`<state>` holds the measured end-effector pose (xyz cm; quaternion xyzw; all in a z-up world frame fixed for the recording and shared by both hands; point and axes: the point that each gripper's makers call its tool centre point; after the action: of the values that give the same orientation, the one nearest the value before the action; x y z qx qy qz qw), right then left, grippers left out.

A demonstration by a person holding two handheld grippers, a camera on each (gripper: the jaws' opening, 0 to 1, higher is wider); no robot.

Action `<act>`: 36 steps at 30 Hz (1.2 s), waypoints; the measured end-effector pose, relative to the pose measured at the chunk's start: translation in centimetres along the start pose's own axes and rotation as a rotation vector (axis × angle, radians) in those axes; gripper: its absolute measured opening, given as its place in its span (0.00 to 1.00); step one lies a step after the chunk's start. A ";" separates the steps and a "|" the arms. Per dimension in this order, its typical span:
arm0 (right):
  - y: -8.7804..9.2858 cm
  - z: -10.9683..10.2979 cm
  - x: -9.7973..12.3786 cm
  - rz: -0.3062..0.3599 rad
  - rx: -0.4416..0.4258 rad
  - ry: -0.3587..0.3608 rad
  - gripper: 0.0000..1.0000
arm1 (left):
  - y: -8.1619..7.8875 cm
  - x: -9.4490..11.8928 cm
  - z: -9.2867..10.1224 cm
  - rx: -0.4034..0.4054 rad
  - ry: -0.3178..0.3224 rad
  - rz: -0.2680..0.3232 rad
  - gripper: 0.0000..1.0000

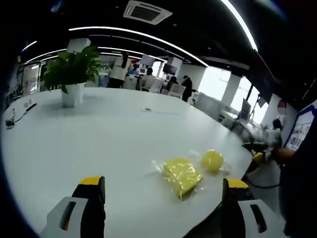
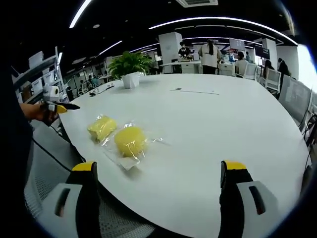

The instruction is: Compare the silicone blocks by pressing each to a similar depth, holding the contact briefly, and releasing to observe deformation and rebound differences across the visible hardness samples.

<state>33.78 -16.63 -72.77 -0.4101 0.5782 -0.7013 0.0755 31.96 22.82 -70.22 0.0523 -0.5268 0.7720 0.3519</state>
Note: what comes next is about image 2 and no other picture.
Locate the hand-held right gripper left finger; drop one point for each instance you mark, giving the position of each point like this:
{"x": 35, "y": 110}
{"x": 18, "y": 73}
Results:
{"x": 74, "y": 198}

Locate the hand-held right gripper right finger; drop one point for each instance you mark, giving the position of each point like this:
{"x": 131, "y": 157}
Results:
{"x": 244, "y": 198}

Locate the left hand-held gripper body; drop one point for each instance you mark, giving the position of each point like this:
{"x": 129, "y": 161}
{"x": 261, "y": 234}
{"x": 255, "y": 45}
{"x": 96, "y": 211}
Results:
{"x": 50, "y": 95}

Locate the yellow silicone block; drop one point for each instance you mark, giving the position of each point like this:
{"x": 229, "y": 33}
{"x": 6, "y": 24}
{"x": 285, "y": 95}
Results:
{"x": 102, "y": 128}
{"x": 132, "y": 145}

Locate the person's left hand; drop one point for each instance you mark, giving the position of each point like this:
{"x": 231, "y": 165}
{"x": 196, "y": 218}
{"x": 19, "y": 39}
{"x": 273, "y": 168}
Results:
{"x": 36, "y": 112}

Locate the grey mesh office chair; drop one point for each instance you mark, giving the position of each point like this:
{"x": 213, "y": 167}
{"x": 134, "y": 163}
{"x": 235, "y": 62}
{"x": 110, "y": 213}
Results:
{"x": 74, "y": 193}

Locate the storage shelf with white bins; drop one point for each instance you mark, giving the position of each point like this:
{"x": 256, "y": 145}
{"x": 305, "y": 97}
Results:
{"x": 37, "y": 77}

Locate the small black desk item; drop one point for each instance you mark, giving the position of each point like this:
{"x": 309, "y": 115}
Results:
{"x": 92, "y": 93}

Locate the potted green plant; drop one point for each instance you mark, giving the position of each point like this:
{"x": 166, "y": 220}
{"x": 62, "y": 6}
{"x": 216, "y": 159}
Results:
{"x": 128, "y": 68}

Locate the white mesh office chair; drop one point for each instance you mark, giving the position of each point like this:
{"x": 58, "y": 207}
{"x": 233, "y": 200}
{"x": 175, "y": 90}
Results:
{"x": 250, "y": 70}
{"x": 294, "y": 99}
{"x": 272, "y": 79}

